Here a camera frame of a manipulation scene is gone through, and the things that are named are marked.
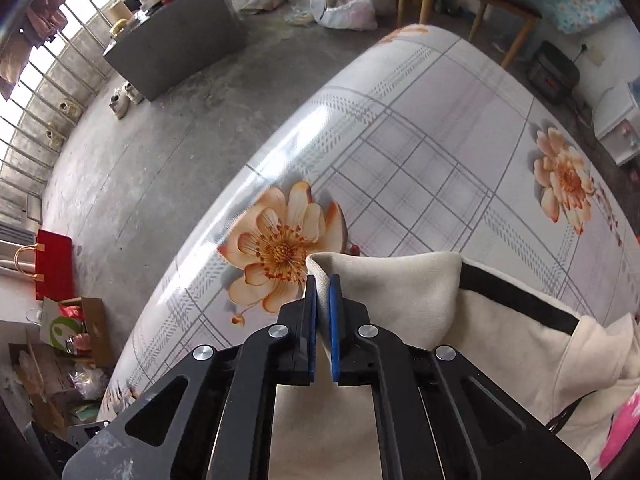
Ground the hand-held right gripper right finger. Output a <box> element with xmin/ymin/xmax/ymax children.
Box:
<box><xmin>327</xmin><ymin>274</ymin><xmax>591</xmax><ymax>480</ymax></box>

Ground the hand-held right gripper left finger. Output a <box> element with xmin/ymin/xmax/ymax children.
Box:
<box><xmin>62</xmin><ymin>274</ymin><xmax>321</xmax><ymax>480</ymax></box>

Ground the cream zip jacket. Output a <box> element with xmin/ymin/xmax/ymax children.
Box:
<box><xmin>272</xmin><ymin>251</ymin><xmax>640</xmax><ymax>480</ymax></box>

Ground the cardboard box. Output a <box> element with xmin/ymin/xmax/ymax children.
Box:
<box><xmin>60</xmin><ymin>296</ymin><xmax>113</xmax><ymax>368</ymax></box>
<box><xmin>7</xmin><ymin>342</ymin><xmax>76</xmax><ymax>436</ymax></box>

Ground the white green paper bag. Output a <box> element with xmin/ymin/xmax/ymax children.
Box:
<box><xmin>41</xmin><ymin>305</ymin><xmax>83</xmax><ymax>356</ymax></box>

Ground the red gift bag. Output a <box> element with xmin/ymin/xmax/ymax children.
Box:
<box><xmin>14</xmin><ymin>229</ymin><xmax>76</xmax><ymax>301</ymax></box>

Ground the pink leaf print blanket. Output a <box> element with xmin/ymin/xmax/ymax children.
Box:
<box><xmin>597</xmin><ymin>390</ymin><xmax>640</xmax><ymax>471</ymax></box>

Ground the grey cabinet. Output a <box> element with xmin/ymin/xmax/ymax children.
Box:
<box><xmin>102</xmin><ymin>0</ymin><xmax>248</xmax><ymax>101</ymax></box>

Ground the white plastic bag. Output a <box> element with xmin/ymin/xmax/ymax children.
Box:
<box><xmin>306</xmin><ymin>0</ymin><xmax>378</xmax><ymax>31</ymax></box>

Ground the black electric heater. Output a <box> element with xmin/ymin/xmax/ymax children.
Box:
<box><xmin>529</xmin><ymin>41</ymin><xmax>582</xmax><ymax>106</ymax></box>

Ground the white small drawer cabinet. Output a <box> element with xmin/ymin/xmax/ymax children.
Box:
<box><xmin>594</xmin><ymin>80</ymin><xmax>640</xmax><ymax>167</ymax></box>

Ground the metal window railing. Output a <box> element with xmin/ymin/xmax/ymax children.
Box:
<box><xmin>0</xmin><ymin>0</ymin><xmax>151</xmax><ymax>226</ymax></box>

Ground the pink hanging garment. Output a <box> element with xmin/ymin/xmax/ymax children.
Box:
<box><xmin>25</xmin><ymin>0</ymin><xmax>77</xmax><ymax>43</ymax></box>

